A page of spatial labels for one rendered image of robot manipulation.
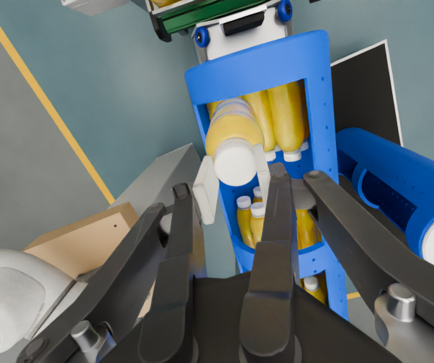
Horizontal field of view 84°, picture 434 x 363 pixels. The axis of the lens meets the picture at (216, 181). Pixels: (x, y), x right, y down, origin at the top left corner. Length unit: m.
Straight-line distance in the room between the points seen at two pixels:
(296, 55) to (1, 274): 0.75
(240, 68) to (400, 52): 1.54
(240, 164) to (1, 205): 2.63
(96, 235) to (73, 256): 0.12
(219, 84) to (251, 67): 0.06
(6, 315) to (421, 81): 2.09
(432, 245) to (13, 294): 1.08
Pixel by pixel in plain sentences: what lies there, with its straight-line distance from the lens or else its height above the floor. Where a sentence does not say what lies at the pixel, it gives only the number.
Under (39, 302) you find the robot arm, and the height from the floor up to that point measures 1.29.
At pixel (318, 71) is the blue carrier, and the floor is 1.20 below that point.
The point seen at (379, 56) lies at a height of 0.15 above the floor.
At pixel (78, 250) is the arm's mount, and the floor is 1.08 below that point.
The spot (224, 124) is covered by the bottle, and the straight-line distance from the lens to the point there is 0.25.
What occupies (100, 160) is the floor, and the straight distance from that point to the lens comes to 2.02.
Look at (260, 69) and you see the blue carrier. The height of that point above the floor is 1.23.
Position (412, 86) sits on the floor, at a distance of 1.95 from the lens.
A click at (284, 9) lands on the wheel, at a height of 0.98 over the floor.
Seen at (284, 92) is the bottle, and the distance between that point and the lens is 0.53.
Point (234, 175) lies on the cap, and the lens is 0.22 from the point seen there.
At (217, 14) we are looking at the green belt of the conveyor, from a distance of 0.78.
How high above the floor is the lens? 1.65
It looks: 66 degrees down
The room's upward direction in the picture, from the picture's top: 169 degrees counter-clockwise
